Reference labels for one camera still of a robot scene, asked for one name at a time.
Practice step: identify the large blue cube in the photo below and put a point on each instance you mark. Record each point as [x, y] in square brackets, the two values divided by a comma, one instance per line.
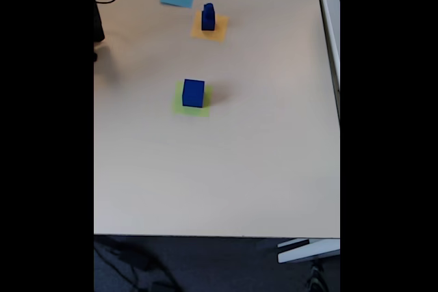
[193, 95]

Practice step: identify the small blue cube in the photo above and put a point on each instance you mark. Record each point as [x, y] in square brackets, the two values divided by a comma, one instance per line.
[208, 13]

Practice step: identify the white table foot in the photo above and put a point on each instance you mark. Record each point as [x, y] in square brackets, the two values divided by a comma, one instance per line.
[308, 252]

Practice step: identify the orange paper square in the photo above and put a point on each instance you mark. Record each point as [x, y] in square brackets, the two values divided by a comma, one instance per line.
[220, 32]

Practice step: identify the medium blue cube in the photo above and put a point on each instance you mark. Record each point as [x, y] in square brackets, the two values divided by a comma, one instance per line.
[207, 24]

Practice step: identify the white adjacent table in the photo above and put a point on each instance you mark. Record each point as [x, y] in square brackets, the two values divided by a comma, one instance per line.
[330, 22]

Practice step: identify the green paper square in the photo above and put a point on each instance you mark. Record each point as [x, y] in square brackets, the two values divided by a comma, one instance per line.
[191, 111]

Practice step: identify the tiny blue cube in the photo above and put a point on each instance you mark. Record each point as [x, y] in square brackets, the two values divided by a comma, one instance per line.
[208, 5]

